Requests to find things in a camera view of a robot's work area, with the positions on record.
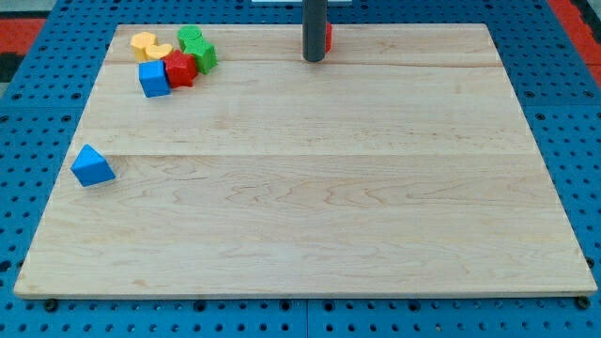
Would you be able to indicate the light wooden board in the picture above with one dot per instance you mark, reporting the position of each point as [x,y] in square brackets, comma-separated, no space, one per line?
[401,166]

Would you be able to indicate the red block behind rod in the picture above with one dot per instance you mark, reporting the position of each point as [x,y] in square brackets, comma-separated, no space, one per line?
[328,40]

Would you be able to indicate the green cube block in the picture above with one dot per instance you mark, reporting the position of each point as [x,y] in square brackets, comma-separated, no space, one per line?
[203,53]

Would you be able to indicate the red star block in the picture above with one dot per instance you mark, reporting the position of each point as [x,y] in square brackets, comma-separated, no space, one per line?
[180,69]

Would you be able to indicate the green cylinder block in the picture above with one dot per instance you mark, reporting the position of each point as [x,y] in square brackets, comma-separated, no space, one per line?
[186,34]

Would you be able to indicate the blue cube block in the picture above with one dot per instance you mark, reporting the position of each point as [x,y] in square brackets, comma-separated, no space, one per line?
[153,79]

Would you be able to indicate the yellow heart block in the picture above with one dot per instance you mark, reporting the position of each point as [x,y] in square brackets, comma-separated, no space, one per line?
[158,52]

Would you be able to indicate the yellow hexagon block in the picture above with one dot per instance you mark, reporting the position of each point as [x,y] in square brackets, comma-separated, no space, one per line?
[139,42]

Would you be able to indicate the blue triangular prism block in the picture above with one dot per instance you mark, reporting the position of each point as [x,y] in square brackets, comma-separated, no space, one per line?
[91,168]

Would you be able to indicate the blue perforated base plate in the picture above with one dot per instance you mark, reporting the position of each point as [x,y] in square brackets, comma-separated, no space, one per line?
[46,97]

